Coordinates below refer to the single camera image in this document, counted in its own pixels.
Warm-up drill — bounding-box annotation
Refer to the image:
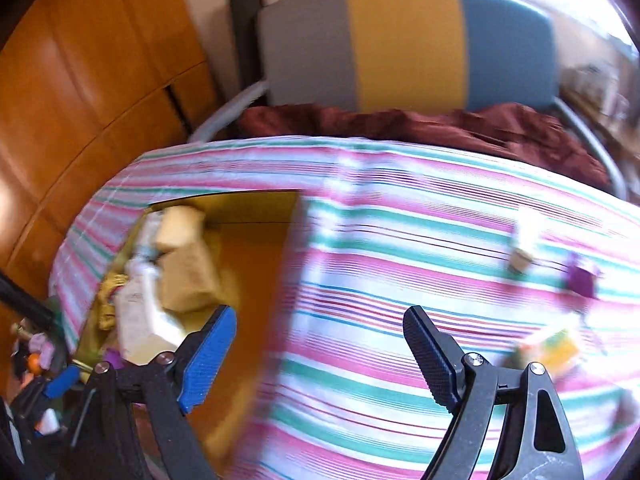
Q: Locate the maroon storage box yellow inside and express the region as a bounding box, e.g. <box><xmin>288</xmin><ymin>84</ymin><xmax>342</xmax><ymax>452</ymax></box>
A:
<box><xmin>75</xmin><ymin>189</ymin><xmax>308</xmax><ymax>480</ymax></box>

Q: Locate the white bottle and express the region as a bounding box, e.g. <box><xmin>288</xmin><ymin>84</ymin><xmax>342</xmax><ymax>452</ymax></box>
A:
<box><xmin>112</xmin><ymin>255</ymin><xmax>188</xmax><ymax>366</ymax></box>

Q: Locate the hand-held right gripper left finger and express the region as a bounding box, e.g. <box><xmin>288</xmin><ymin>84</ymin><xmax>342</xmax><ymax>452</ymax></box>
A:
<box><xmin>65</xmin><ymin>305</ymin><xmax>238</xmax><ymax>480</ymax></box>

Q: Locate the striped bed sheet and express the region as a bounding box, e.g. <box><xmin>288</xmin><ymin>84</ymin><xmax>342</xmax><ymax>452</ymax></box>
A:
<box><xmin>50</xmin><ymin>135</ymin><xmax>640</xmax><ymax>480</ymax></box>

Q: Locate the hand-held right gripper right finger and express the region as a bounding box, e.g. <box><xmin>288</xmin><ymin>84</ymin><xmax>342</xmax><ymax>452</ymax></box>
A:
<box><xmin>402</xmin><ymin>305</ymin><xmax>586</xmax><ymax>480</ymax></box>

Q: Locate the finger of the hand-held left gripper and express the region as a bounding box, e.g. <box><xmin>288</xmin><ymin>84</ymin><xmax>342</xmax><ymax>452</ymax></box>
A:
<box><xmin>42</xmin><ymin>364</ymin><xmax>81</xmax><ymax>401</ymax></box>

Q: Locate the grey yellow blue headboard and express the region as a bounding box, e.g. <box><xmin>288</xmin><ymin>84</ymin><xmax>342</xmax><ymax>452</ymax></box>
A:
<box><xmin>257</xmin><ymin>0</ymin><xmax>556</xmax><ymax>113</ymax></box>

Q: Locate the small yellow sponge block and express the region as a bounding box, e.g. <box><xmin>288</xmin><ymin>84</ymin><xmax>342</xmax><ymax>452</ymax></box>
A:
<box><xmin>507</xmin><ymin>250</ymin><xmax>533</xmax><ymax>275</ymax></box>

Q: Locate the wooden wardrobe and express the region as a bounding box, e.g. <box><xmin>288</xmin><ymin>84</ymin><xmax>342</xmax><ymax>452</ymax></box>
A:
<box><xmin>0</xmin><ymin>0</ymin><xmax>221</xmax><ymax>271</ymax></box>

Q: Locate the large yellow sponge block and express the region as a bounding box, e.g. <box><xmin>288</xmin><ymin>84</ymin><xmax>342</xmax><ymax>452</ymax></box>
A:
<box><xmin>155</xmin><ymin>207</ymin><xmax>206</xmax><ymax>253</ymax></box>

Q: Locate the yellow green biscuit packet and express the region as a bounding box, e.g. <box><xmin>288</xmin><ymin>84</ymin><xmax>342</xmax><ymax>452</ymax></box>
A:
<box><xmin>515</xmin><ymin>329</ymin><xmax>581</xmax><ymax>376</ymax></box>

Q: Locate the brown cardboard box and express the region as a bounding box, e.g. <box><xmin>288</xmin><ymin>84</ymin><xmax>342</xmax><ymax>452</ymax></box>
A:
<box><xmin>160</xmin><ymin>242</ymin><xmax>221</xmax><ymax>313</ymax></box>

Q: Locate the maroon blanket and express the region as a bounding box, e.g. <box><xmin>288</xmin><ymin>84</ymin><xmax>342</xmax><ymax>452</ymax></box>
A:
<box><xmin>237</xmin><ymin>102</ymin><xmax>611</xmax><ymax>191</ymax></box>

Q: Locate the purple packet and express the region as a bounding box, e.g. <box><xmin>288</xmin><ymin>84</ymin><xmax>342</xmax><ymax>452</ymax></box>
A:
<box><xmin>565</xmin><ymin>255</ymin><xmax>601</xmax><ymax>301</ymax></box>

